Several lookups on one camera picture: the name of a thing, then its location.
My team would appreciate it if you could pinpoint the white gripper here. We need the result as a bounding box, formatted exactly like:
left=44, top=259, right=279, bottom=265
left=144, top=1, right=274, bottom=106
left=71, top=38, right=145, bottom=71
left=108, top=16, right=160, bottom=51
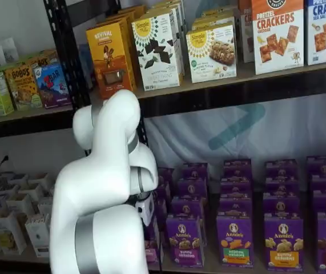
left=135, top=196, right=155, bottom=228

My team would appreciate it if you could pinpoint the purple Annie's box pink patch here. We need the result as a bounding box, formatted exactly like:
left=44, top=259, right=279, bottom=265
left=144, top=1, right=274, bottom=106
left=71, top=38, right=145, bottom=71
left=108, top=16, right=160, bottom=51
left=144, top=220, right=162, bottom=272

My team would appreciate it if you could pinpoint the purple Annie's box green patch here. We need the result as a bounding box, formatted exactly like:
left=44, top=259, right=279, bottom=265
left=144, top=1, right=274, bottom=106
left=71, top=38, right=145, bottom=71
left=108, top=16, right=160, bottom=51
left=220, top=178, right=252, bottom=198
left=219, top=196, right=253, bottom=215
left=223, top=159, right=252, bottom=180
left=216, top=212, right=255, bottom=269

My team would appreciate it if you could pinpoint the purple Annie's box orange patch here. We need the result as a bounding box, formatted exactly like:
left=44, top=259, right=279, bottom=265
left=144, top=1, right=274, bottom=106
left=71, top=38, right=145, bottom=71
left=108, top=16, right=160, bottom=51
left=263, top=215, right=305, bottom=272
left=263, top=194, right=301, bottom=218
left=263, top=176, right=299, bottom=195
left=265, top=159, right=299, bottom=179

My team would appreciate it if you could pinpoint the black metal shelf rack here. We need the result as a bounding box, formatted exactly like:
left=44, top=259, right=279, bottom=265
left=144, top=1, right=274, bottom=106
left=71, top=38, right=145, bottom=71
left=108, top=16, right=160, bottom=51
left=0, top=108, right=81, bottom=179
left=43, top=0, right=326, bottom=152

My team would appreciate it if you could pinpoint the orange Revival box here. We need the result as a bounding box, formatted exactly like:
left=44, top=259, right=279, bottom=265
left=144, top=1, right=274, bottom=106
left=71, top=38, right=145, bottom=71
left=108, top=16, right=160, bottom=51
left=86, top=20, right=136, bottom=100
left=105, top=3, right=148, bottom=90

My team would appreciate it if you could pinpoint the blue Zbar box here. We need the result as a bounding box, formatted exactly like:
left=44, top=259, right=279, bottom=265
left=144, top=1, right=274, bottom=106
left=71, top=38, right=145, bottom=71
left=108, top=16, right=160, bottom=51
left=34, top=63, right=73, bottom=110

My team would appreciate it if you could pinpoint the Simple Mills bar box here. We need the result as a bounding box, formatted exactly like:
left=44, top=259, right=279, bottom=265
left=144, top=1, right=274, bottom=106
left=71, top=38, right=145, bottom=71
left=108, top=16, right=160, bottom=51
left=186, top=24, right=238, bottom=84
left=192, top=10, right=236, bottom=30

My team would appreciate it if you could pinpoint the yellow Bobo's box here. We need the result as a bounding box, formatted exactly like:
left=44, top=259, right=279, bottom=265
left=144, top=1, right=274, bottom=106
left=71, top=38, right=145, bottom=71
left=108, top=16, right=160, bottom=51
left=26, top=50, right=59, bottom=68
left=4, top=64, right=43, bottom=111

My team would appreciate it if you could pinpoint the red pretzel crackers box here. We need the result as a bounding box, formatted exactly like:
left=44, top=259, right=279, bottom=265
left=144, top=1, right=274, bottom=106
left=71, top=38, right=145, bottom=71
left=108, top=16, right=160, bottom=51
left=251, top=0, right=305, bottom=76
left=239, top=0, right=255, bottom=64

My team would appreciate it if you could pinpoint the white cloth backdrop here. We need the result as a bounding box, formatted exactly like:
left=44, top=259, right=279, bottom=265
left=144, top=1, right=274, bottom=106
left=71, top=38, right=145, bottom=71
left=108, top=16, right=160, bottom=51
left=144, top=91, right=326, bottom=183

